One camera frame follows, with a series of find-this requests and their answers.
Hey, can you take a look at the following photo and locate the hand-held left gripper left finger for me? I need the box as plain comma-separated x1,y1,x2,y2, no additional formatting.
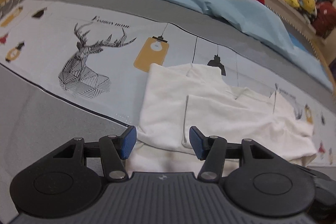
52,126,137,182

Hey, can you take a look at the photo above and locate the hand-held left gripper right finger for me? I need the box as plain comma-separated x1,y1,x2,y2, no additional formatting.
189,126,274,183

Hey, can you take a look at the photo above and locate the white garment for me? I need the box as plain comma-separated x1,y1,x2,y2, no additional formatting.
129,63,318,174

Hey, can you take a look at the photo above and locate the red cushion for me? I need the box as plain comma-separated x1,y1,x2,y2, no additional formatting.
312,1,336,39

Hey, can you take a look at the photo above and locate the yellow bear plush toy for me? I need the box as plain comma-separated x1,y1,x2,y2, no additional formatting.
299,0,317,13

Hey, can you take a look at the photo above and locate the wooden bed frame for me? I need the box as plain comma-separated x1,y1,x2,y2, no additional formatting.
308,38,336,88

